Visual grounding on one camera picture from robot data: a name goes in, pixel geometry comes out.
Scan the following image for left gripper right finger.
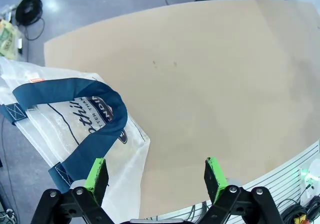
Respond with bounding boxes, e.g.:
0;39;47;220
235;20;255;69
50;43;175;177
197;156;285;224

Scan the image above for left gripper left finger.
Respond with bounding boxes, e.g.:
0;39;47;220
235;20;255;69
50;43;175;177
31;158;113;224

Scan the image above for translucent shopping bag blue handles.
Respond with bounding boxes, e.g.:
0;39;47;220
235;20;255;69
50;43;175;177
0;56;152;221

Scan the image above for small white adapter box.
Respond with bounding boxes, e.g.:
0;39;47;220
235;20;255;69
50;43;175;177
16;37;24;55

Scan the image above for yellow green snack package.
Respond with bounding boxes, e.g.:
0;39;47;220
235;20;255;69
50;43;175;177
0;18;19;60

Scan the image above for black cable bundle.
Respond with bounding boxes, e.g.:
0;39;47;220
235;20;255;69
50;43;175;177
273;195;320;224

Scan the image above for black cable coil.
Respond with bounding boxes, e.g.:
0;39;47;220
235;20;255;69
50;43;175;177
14;0;44;25

